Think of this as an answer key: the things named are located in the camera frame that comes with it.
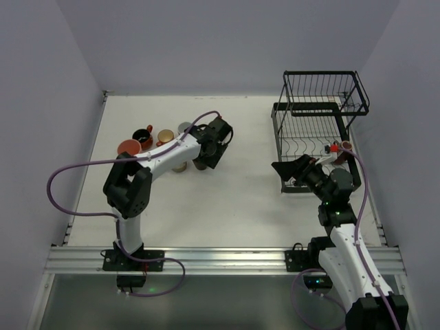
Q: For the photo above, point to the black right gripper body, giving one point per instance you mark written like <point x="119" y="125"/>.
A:
<point x="299" y="170"/>

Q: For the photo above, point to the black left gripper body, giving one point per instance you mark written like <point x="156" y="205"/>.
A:
<point x="216" y="157"/>

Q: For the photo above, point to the speckled beige small cup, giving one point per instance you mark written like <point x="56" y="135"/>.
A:
<point x="180" y="168"/>

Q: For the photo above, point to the peach floral mug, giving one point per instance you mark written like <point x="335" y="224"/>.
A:
<point x="182" y="127"/>

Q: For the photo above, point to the brown striped mug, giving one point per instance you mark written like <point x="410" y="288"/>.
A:
<point x="341" y="155"/>

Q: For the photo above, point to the orange glazed mug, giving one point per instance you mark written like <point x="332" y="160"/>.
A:
<point x="165" y="136"/>

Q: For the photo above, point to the dark red black mug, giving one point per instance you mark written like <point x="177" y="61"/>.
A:
<point x="144" y="137"/>

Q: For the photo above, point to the tall pink plastic cup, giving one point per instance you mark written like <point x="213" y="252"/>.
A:
<point x="130" y="146"/>

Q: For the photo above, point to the black tumbler pink interior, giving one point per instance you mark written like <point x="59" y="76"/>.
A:
<point x="199" y="164"/>

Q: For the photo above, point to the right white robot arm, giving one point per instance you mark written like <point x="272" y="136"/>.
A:
<point x="369" y="301"/>

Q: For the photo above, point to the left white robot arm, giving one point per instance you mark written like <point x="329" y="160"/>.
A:
<point x="128" y="185"/>

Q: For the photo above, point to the right black controller box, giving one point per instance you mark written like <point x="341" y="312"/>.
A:
<point x="318" y="283"/>

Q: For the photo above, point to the black controller box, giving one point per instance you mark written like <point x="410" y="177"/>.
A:
<point x="318" y="283"/>
<point x="127" y="283"/>

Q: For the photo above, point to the left black controller box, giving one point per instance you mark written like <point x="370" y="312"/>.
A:
<point x="127" y="283"/>

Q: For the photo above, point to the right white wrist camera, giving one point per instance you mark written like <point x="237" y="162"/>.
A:
<point x="331" y="154"/>

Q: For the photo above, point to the black wire dish rack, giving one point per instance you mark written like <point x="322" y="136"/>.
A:
<point x="316" y="109"/>

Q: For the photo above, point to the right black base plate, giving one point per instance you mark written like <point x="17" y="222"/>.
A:
<point x="300" y="258"/>

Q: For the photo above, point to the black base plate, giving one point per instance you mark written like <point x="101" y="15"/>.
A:
<point x="141" y="261"/>
<point x="300" y="258"/>

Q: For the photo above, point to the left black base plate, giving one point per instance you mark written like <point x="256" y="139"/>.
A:
<point x="141" y="261"/>

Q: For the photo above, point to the aluminium mounting rail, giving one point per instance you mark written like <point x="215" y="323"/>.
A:
<point x="208" y="260"/>

